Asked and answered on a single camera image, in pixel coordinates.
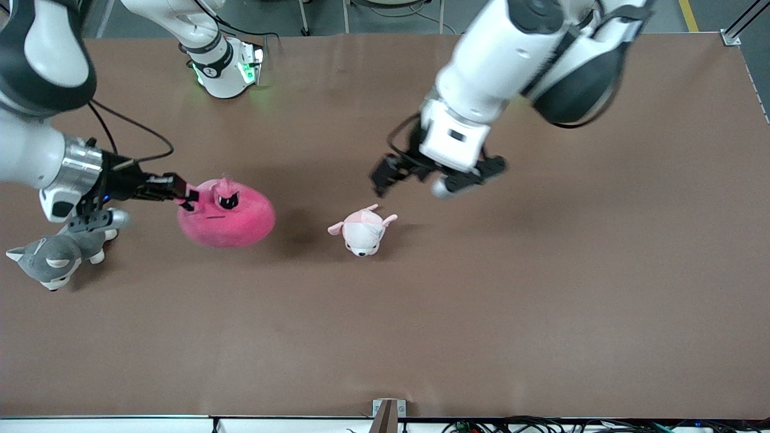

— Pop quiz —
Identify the pink round plush toy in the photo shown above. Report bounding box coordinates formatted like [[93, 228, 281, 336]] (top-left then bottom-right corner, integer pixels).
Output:
[[176, 176, 276, 249]]

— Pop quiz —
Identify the grey husky plush toy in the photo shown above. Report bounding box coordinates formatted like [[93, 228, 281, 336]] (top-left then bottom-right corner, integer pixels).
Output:
[[6, 223, 119, 292]]

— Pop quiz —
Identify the white and pink plush dog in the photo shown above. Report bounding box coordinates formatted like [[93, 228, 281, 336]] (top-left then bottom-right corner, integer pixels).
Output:
[[327, 204, 398, 257]]

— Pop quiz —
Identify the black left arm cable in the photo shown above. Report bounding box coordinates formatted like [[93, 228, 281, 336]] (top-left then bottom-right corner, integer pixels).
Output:
[[386, 3, 653, 160]]

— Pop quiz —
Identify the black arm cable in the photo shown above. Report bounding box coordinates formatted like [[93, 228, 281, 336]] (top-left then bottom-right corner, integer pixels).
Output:
[[386, 3, 653, 160], [87, 99, 175, 166]]

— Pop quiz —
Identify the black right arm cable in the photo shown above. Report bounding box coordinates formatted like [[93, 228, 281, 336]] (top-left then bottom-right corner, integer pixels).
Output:
[[87, 99, 175, 166]]

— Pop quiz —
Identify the black right base cable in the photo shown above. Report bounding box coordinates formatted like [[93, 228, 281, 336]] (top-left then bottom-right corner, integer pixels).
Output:
[[180, 0, 280, 46]]

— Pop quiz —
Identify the white table edge rail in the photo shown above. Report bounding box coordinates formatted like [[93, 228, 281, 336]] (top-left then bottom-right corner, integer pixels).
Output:
[[0, 415, 770, 433]]

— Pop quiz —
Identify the grey metal bracket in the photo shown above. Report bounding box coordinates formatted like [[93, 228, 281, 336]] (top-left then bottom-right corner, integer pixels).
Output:
[[372, 399, 407, 433]]

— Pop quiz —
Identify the brown camera post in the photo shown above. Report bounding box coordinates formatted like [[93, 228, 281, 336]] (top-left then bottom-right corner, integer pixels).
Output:
[[368, 400, 399, 433]]

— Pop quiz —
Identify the black cable bundle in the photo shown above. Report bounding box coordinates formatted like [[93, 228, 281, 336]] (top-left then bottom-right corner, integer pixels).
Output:
[[442, 415, 770, 433]]

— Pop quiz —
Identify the aluminium frame profile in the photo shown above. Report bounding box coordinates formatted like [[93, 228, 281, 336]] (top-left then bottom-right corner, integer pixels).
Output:
[[721, 0, 770, 48]]

